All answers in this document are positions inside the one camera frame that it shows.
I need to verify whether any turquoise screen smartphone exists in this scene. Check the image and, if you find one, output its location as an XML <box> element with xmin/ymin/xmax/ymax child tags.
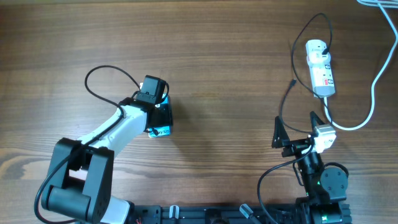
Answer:
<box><xmin>149</xmin><ymin>96</ymin><xmax>173</xmax><ymax>138</ymax></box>

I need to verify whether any white power strip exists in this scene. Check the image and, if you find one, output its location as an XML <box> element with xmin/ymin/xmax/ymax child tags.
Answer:
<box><xmin>305</xmin><ymin>39</ymin><xmax>335</xmax><ymax>98</ymax></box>

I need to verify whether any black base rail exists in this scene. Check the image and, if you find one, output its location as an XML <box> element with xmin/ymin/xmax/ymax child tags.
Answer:
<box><xmin>130</xmin><ymin>203</ymin><xmax>352</xmax><ymax>224</ymax></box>

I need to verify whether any white USB charger plug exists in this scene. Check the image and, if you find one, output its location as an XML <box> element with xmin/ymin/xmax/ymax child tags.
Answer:
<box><xmin>307</xmin><ymin>50</ymin><xmax>331</xmax><ymax>67</ymax></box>

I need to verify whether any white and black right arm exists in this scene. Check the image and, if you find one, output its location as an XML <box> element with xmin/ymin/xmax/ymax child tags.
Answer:
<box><xmin>272</xmin><ymin>111</ymin><xmax>353</xmax><ymax>224</ymax></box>

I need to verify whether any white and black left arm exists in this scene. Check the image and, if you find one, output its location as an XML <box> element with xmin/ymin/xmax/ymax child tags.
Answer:
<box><xmin>34</xmin><ymin>75</ymin><xmax>172</xmax><ymax>223</ymax></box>

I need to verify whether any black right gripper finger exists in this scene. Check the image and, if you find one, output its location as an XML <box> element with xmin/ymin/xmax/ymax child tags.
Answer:
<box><xmin>310</xmin><ymin>111</ymin><xmax>324</xmax><ymax>133</ymax></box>
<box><xmin>272</xmin><ymin>116</ymin><xmax>290</xmax><ymax>148</ymax></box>

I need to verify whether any white cable at corner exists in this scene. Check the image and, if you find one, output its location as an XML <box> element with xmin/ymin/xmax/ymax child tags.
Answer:
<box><xmin>356</xmin><ymin>0</ymin><xmax>398</xmax><ymax>9</ymax></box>

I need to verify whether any white power strip cord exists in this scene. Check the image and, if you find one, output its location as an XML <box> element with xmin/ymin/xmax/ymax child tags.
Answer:
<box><xmin>323</xmin><ymin>0</ymin><xmax>398</xmax><ymax>131</ymax></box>

